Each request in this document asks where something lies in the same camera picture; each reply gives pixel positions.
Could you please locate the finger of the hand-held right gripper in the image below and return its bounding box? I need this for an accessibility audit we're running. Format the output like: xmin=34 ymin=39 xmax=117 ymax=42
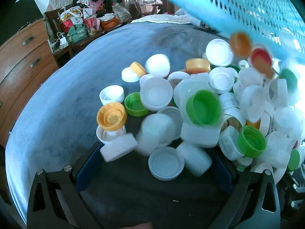
xmin=280 ymin=170 xmax=305 ymax=220

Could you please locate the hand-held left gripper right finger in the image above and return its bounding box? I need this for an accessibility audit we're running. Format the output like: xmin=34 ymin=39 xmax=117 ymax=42
xmin=207 ymin=151 xmax=282 ymax=229

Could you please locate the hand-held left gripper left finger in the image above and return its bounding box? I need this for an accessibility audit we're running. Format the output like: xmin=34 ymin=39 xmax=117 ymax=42
xmin=27 ymin=141 xmax=103 ymax=229

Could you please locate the pile of mixed-colour bottle caps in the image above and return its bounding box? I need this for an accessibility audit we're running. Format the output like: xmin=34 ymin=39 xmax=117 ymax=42
xmin=96 ymin=31 xmax=305 ymax=189

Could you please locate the blue perforated plastic basket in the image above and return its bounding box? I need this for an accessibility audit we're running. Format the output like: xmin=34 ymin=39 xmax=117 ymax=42
xmin=143 ymin=0 xmax=305 ymax=65

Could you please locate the blue-grey bed blanket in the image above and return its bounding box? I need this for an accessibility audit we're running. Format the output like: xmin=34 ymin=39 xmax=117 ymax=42
xmin=5 ymin=20 xmax=239 ymax=223

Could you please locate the wooden dresser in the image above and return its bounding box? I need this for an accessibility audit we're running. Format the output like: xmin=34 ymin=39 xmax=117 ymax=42
xmin=0 ymin=19 xmax=60 ymax=148

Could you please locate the white power strip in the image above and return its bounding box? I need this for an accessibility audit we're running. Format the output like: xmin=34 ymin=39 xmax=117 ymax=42
xmin=49 ymin=32 xmax=69 ymax=52

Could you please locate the green bag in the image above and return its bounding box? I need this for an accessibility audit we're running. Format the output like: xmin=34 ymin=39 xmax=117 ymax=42
xmin=66 ymin=23 xmax=89 ymax=44

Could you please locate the pink printed bag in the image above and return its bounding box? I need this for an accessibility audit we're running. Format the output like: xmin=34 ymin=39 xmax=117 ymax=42
xmin=83 ymin=14 xmax=99 ymax=36

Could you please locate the orange bag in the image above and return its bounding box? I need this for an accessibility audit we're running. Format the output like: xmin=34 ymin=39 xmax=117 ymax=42
xmin=99 ymin=14 xmax=122 ymax=30

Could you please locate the red and white shopping bag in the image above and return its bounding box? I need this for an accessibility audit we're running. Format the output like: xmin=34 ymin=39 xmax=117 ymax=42
xmin=58 ymin=7 xmax=84 ymax=34

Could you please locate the patterned paper bag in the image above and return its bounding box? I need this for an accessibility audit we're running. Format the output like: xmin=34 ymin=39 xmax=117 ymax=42
xmin=112 ymin=3 xmax=132 ymax=23

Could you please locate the white lace cloth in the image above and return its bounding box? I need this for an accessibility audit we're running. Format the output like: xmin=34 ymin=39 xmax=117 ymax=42
xmin=131 ymin=14 xmax=191 ymax=25

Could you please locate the black flat screen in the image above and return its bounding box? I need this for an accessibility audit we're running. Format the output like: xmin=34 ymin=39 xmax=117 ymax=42
xmin=0 ymin=0 xmax=44 ymax=46

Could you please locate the wooden chair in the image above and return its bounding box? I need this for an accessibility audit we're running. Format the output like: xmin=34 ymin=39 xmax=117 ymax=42
xmin=133 ymin=1 xmax=153 ymax=18

